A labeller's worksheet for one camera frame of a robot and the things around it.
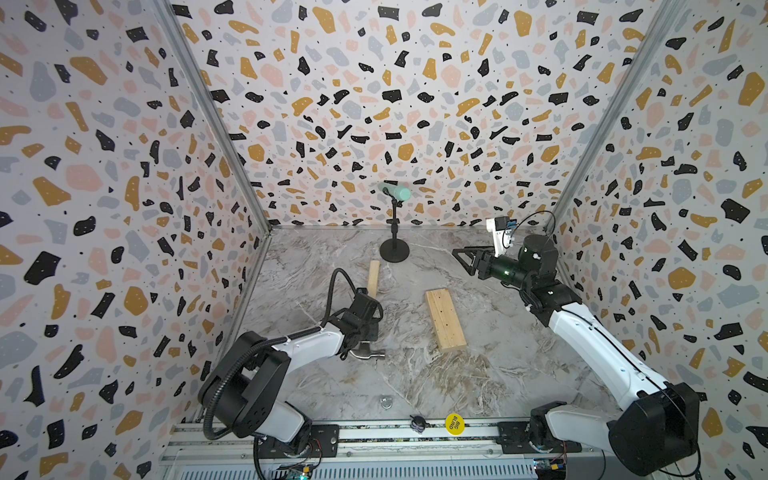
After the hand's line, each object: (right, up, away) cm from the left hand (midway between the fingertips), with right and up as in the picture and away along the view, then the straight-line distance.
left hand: (377, 323), depth 92 cm
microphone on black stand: (+4, +23, +21) cm, 32 cm away
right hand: (+23, +22, -18) cm, 37 cm away
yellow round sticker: (+21, -22, -15) cm, 34 cm away
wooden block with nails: (+21, 0, 0) cm, 21 cm away
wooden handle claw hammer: (-3, -7, -4) cm, 8 cm away
